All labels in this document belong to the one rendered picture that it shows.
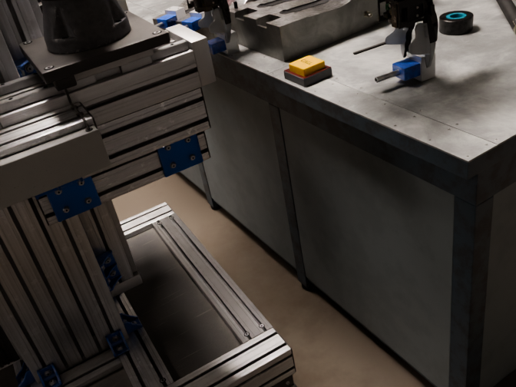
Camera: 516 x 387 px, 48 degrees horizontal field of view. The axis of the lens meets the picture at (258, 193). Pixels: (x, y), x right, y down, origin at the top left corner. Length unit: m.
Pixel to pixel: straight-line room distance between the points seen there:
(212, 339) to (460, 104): 0.85
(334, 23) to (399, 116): 0.47
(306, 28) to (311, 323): 0.88
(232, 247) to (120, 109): 1.16
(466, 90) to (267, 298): 1.01
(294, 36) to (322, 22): 0.09
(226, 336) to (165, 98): 0.70
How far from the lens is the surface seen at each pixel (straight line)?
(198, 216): 2.36
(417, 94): 1.22
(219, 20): 1.54
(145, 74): 1.09
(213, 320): 1.60
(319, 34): 1.52
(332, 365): 1.71
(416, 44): 1.22
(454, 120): 1.12
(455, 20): 1.51
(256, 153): 1.76
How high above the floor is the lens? 1.33
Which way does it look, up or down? 33 degrees down
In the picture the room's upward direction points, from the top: 11 degrees counter-clockwise
